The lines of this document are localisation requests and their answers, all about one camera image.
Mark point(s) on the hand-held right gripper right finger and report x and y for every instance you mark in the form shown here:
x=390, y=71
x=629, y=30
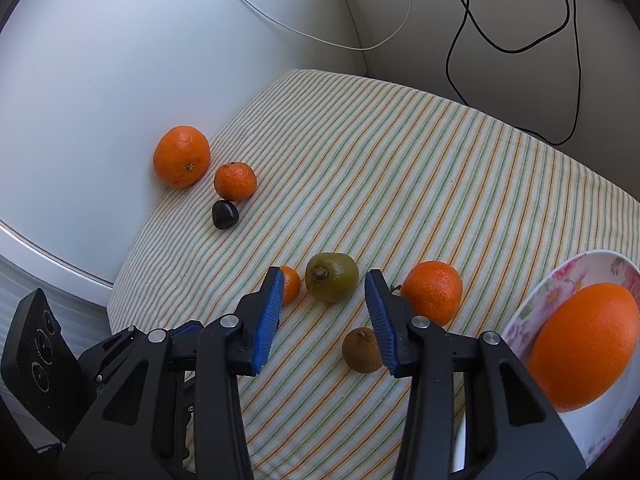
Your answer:
x=380, y=320

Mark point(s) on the white bowl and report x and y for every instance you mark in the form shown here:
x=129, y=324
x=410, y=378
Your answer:
x=555, y=285

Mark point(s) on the large mandarin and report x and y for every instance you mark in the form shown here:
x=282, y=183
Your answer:
x=181, y=156

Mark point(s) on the green kiwi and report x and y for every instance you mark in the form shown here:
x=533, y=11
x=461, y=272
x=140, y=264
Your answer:
x=332, y=280

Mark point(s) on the black plum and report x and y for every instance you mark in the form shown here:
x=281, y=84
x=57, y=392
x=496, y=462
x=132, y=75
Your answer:
x=225, y=215

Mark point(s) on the white cabinet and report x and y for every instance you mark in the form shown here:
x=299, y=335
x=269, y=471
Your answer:
x=125, y=60

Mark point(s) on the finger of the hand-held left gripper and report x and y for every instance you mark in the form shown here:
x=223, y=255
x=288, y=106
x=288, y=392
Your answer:
x=117, y=342
x=184, y=385

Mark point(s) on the tiny mandarin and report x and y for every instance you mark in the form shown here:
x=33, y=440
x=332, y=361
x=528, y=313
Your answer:
x=291, y=285

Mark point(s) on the medium mandarin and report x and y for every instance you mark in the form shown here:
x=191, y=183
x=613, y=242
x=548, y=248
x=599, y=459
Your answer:
x=432, y=292

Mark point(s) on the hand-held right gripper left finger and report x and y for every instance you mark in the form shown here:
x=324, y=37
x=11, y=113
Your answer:
x=270, y=315

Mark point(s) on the striped cloth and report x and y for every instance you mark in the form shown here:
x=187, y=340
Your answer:
x=400, y=160

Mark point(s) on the large orange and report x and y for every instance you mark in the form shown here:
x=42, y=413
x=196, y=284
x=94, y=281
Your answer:
x=585, y=347

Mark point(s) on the small mandarin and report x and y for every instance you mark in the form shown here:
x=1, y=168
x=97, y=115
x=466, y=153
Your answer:
x=235, y=181

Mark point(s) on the brown kiwi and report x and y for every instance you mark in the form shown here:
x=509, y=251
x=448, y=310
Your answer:
x=361, y=351

